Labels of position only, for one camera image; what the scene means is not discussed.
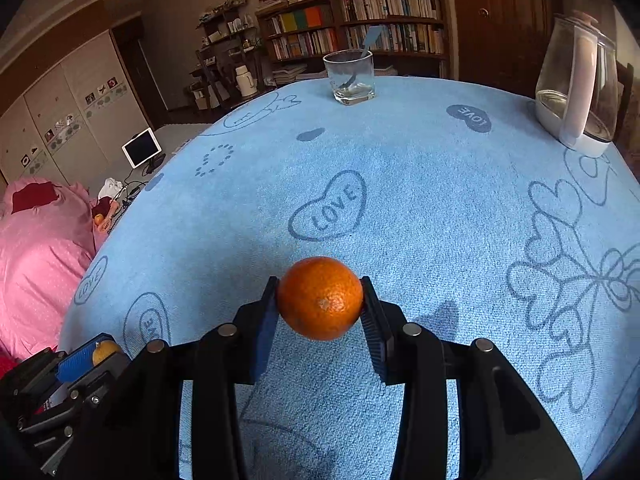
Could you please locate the white wardrobe with stickers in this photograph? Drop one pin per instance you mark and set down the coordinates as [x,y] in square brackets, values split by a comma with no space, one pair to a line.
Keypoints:
[65,110]

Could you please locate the small orange object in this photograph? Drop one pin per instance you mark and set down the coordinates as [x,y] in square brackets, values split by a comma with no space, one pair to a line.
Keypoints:
[100,219]

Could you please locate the dimpled orange mandarin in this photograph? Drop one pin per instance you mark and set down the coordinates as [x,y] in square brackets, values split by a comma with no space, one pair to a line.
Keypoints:
[320,297]

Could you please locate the small yellow-orange fruit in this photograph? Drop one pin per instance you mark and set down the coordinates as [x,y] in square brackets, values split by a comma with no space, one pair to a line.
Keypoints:
[106,351]

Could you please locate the white cloth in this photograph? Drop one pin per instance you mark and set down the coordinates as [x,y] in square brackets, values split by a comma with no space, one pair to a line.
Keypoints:
[111,189]

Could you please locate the dark wooden chair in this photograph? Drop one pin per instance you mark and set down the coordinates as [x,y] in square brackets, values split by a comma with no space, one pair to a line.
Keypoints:
[625,105]

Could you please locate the brown wooden door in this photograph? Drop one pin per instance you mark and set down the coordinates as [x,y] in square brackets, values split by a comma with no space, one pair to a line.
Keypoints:
[500,20]

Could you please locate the dark wooden shelving rack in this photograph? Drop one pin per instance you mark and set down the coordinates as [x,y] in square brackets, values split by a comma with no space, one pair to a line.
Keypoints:
[225,55]

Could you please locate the white tablet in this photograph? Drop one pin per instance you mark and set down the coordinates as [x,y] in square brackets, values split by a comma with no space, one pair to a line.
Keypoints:
[141,147]

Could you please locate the light blue printed tablecloth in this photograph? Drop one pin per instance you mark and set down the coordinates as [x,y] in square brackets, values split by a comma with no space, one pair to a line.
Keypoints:
[425,200]

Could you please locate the white thermos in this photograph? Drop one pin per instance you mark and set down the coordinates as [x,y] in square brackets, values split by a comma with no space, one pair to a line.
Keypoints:
[246,82]

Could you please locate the wooden bookshelf with books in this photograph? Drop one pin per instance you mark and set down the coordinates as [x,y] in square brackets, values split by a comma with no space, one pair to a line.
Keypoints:
[360,25]

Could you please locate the clear drinking glass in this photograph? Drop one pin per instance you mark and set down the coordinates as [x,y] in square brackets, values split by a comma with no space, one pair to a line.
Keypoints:
[350,77]

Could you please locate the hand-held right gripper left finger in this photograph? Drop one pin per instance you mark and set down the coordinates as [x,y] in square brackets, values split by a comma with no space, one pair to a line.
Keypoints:
[262,340]

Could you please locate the dark red cloth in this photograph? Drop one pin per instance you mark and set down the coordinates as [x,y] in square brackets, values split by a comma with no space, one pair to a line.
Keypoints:
[32,196]

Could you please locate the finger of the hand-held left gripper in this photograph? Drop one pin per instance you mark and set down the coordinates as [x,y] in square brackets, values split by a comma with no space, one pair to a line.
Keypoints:
[105,377]
[77,364]

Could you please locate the pink dotted blanket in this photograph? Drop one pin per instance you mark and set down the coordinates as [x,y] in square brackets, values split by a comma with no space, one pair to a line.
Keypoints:
[40,270]

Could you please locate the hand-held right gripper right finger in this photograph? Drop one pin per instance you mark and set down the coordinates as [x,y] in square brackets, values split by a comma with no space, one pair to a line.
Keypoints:
[377,340]

